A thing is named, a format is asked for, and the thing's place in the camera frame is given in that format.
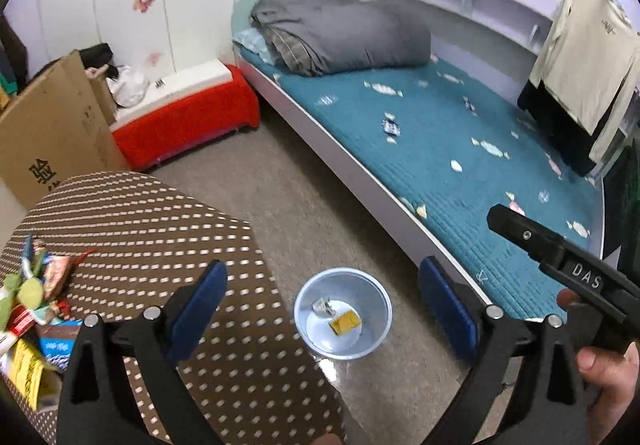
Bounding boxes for yellow wrapper in bin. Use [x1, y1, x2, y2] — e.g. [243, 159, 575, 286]
[329, 309, 361, 337]

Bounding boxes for brown polka dot tablecloth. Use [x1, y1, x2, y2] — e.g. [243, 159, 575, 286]
[1, 172, 348, 444]

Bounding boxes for grey folded quilt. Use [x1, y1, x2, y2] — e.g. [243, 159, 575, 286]
[250, 0, 432, 77]

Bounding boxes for pink red snack wrapper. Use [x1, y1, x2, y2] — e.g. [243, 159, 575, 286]
[43, 248, 96, 301]

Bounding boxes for red covered bench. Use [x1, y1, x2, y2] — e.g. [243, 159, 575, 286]
[111, 60, 260, 171]

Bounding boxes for white plastic bag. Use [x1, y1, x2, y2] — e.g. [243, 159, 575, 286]
[106, 65, 150, 108]

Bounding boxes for person's right hand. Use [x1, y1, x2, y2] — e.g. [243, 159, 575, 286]
[556, 288, 640, 445]

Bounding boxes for yellow paper package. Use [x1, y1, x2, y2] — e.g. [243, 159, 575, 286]
[1, 340, 62, 413]

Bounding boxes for green plush leaf toy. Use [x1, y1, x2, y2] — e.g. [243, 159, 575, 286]
[0, 252, 44, 331]

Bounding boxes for teal quilted bed mattress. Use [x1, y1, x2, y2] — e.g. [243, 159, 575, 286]
[234, 28, 600, 318]

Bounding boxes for black hanging garment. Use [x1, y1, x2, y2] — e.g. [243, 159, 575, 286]
[518, 81, 611, 176]

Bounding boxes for large cardboard box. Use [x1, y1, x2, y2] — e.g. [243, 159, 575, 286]
[0, 51, 129, 209]

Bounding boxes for light blue trash bin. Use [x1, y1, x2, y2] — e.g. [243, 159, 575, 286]
[293, 267, 393, 361]

